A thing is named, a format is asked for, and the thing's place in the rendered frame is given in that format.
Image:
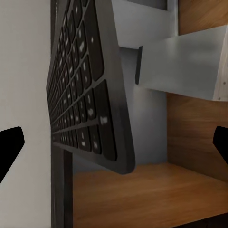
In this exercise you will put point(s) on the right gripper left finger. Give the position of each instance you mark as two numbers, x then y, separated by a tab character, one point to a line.
11	143

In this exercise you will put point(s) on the cabinet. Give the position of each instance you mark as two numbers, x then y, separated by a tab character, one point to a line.
159	195

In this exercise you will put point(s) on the desk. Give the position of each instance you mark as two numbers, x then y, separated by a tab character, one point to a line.
135	24

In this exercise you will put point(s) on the keyboard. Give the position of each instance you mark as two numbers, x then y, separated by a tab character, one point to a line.
85	88

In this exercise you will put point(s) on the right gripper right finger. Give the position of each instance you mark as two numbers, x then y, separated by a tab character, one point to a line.
221	141

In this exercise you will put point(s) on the desktop computer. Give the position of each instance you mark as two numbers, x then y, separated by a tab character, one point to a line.
194	64

